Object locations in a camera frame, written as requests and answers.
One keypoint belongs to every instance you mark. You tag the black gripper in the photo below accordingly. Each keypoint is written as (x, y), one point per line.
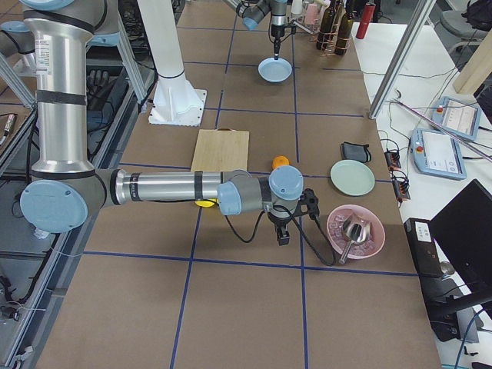
(280, 221)
(276, 30)

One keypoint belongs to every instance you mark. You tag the light blue plate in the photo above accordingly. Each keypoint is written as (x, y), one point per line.
(275, 70)

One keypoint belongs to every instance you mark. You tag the orange mandarin fruit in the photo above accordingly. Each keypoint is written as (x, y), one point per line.
(279, 161)

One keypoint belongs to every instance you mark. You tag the light green plate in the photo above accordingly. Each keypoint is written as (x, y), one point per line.
(352, 177)

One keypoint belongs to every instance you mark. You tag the pink cup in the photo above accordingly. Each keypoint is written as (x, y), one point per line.
(311, 14)

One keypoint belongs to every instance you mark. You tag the pink bowl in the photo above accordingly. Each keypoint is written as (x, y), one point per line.
(370, 247)

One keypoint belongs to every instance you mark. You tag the dark green wine bottle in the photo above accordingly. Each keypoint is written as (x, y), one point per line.
(344, 30)

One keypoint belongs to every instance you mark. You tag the metal scoop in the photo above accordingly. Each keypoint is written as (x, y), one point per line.
(356, 231)

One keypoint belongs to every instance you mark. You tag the yellow lemon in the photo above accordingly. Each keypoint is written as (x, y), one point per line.
(206, 203)

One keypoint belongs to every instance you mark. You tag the red thermos bottle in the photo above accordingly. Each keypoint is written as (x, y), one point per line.
(366, 19)

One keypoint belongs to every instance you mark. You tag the bamboo cutting board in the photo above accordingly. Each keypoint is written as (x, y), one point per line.
(221, 150)

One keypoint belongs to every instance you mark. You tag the folded dark grey cloth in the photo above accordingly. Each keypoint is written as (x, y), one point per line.
(356, 152)

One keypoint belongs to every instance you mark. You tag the black desktop box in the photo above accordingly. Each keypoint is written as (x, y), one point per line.
(423, 248)

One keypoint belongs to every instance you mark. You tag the blue teach pendant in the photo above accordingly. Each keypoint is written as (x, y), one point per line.
(462, 118)
(437, 154)

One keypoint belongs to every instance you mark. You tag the black computer monitor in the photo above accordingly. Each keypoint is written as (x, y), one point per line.
(462, 229)

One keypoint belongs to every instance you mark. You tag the metal reacher stick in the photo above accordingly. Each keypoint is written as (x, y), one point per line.
(444, 130)

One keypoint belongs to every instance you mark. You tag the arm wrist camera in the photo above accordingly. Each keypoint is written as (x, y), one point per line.
(308, 205)

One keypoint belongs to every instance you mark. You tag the copper wire bottle rack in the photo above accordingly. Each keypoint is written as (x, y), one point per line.
(340, 10)

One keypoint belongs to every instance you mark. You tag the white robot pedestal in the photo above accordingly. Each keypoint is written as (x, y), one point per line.
(175, 102)

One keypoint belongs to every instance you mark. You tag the aluminium frame post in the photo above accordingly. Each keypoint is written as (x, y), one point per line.
(413, 29)

